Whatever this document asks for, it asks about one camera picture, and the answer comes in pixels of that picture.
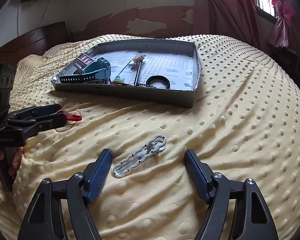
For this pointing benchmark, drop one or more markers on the dark wooden headboard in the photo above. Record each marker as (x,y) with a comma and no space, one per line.
(35,42)

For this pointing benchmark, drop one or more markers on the flower hair stick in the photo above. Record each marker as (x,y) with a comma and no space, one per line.
(129,75)

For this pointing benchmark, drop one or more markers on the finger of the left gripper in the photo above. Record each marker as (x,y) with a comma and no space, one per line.
(37,124)
(34,112)

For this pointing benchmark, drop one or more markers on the yellow dotted blanket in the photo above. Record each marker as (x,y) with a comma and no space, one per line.
(245,122)

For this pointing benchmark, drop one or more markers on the grey shallow tray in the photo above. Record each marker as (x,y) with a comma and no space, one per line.
(164,71)

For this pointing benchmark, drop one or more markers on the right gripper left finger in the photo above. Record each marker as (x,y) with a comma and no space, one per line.
(44,218)

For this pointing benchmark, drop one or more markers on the blue smart watch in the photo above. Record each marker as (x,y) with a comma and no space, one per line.
(99,70)

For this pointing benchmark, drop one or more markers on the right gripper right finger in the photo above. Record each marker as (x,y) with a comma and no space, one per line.
(252,218)

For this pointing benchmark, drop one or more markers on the silver chain clip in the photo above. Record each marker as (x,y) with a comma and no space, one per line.
(154,146)

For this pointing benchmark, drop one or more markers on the pink curtain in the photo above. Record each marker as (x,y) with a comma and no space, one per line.
(239,19)

